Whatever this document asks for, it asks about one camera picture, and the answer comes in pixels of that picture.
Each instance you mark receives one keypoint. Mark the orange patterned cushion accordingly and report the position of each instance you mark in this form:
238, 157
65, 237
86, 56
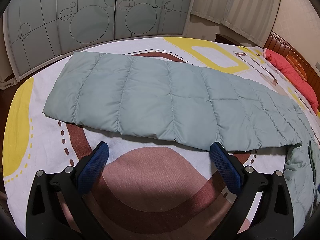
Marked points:
297, 66

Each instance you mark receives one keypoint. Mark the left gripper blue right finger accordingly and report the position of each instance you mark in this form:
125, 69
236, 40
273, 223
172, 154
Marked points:
273, 218

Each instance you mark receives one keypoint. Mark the light green quilted down coat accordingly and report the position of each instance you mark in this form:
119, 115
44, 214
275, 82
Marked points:
194, 106

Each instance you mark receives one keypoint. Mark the wooden headboard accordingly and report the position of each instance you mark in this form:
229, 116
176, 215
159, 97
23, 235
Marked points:
282, 47

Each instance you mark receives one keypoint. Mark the frosted glass wardrobe doors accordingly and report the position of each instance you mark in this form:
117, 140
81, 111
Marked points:
39, 32

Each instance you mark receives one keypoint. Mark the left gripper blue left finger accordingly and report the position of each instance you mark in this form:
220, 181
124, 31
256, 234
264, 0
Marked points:
56, 207

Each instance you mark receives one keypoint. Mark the cream striped curtain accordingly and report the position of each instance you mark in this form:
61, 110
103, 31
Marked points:
252, 19

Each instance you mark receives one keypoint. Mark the red pillow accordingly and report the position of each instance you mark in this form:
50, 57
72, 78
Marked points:
292, 75

